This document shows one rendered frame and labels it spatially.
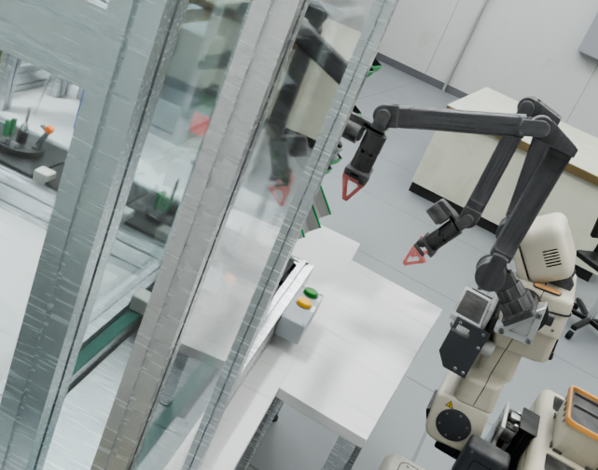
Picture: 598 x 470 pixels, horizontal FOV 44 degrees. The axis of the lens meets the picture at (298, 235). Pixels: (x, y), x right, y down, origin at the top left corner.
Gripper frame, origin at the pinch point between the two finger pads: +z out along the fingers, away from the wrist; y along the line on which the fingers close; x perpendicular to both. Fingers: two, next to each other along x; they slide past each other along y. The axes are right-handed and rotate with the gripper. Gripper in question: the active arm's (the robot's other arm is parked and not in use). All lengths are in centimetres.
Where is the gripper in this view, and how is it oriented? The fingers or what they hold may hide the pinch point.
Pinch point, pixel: (345, 197)
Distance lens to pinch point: 200.1
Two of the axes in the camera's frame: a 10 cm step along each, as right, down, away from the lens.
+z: -3.9, 8.3, 3.9
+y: -2.7, 3.1, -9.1
